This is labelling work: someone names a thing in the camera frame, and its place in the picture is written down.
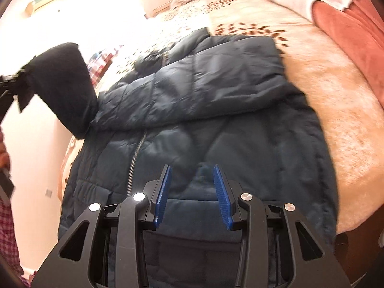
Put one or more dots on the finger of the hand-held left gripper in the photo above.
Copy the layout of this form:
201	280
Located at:
10	84

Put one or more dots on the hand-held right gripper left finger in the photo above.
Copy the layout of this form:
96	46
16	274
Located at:
163	198

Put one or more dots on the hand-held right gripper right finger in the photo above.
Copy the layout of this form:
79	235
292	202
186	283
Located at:
222	198

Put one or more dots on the dark navy puffer jacket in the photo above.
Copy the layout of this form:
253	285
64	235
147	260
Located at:
210	111

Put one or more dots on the pink plaid garment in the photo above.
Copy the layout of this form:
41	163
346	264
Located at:
7	231

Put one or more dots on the beige leaf print blanket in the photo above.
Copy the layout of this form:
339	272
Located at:
330	111

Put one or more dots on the pink and red patchwork quilt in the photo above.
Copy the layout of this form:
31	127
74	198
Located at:
345	27

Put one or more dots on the wall socket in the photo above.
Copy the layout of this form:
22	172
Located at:
49	192

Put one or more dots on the wall air conditioner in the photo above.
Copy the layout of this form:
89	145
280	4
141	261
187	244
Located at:
42	3

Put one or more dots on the dark wooden bed frame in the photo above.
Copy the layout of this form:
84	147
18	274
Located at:
360	252

